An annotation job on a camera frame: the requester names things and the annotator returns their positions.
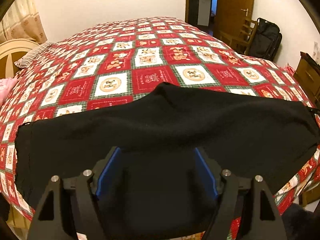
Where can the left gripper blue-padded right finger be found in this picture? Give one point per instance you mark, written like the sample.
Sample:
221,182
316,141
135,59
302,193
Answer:
209,172

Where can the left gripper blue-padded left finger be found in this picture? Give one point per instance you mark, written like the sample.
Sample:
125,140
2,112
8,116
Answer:
105,171

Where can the black pants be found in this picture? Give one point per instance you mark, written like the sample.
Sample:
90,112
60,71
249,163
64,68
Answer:
259,143

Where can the red checkered bedspread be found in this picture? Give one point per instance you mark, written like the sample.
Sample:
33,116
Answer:
115,63

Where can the pink pillow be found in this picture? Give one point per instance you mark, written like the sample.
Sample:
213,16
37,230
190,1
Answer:
6,86

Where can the wooden chair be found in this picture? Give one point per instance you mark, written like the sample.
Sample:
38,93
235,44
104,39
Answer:
241,43

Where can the grey striped pillow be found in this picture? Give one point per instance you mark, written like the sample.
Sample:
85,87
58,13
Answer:
30,56

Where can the brown wooden cabinet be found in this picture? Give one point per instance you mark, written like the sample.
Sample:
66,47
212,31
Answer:
308,76

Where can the black bag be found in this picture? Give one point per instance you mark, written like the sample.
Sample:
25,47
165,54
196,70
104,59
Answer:
266,41

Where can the cream wooden headboard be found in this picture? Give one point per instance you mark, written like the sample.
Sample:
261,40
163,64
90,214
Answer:
11,51

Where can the brown wooden door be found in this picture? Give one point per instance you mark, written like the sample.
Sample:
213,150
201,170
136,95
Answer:
230,16

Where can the beige patterned curtain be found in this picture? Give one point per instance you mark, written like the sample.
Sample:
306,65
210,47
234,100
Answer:
22,20

